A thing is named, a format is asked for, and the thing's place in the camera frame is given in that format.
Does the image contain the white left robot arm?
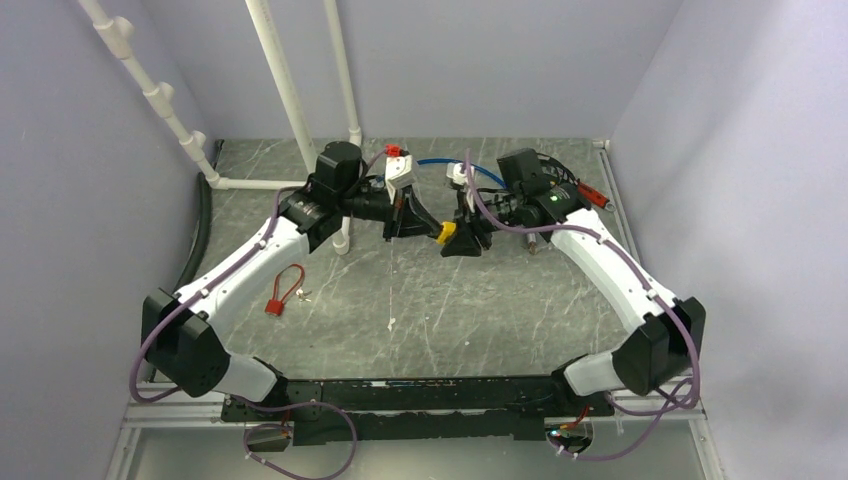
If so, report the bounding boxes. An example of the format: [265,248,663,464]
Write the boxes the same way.
[130,141,442,420]

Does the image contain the yellow padlock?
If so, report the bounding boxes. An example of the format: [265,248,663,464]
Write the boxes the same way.
[436,221,457,245]

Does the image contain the blue cable lock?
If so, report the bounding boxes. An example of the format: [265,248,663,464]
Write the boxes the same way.
[417,157,538,255]

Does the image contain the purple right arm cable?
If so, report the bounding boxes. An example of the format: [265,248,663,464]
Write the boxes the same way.
[462,148,702,464]

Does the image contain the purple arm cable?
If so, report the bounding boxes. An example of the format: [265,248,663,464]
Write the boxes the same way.
[128,146,359,480]
[462,148,702,464]

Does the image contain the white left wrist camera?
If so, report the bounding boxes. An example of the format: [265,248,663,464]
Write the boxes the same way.
[384,144,418,202]

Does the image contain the black corrugated hose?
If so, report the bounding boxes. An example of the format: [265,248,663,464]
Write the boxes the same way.
[173,172,215,293]

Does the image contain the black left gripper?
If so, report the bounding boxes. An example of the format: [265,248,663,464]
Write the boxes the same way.
[340,186,441,245]

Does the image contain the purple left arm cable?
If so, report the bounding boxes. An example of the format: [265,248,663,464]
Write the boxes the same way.
[128,146,359,480]

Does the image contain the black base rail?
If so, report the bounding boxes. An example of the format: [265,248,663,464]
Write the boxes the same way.
[221,375,614,446]

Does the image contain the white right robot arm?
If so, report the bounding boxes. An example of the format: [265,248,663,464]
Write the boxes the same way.
[438,148,706,415]

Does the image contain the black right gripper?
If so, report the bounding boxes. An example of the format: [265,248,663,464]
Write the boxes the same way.
[439,188,523,257]

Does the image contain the white PVC pipe frame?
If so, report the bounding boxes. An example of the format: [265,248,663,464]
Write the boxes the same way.
[78,0,364,256]

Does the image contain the aluminium extrusion frame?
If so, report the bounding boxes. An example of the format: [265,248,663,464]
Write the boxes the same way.
[108,384,725,479]

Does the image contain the red handled wrench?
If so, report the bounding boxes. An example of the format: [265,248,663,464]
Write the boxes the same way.
[577,181,616,212]

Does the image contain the black coiled cable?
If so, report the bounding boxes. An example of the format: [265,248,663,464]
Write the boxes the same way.
[536,151,579,193]

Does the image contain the red cable padlock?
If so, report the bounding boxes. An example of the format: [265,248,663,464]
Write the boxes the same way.
[264,263,306,317]

